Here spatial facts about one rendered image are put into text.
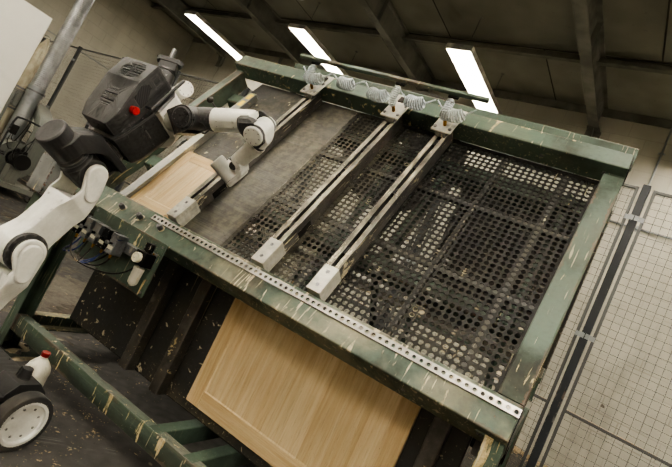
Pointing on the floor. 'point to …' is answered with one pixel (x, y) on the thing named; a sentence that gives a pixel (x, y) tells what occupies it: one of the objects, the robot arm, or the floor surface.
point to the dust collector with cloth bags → (15, 119)
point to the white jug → (41, 367)
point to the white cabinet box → (17, 38)
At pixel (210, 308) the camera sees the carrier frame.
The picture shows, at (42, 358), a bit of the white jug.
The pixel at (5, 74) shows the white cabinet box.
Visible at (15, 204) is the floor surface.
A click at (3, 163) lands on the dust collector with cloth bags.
